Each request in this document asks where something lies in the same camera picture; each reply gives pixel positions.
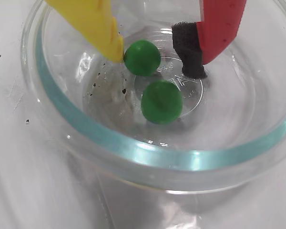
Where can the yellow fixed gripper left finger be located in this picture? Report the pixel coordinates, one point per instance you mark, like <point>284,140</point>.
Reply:
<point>90,26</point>

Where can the gripper red moving right finger with foam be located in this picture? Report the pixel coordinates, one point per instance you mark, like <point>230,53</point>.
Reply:
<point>219,28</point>

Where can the green ball pill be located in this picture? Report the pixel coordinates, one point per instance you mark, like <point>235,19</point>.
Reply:
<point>141,58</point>
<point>161,102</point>

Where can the clear glass bowl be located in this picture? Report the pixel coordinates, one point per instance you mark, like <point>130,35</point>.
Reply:
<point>62,107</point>

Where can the white table cloth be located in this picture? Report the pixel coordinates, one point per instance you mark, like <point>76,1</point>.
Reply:
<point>14,179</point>

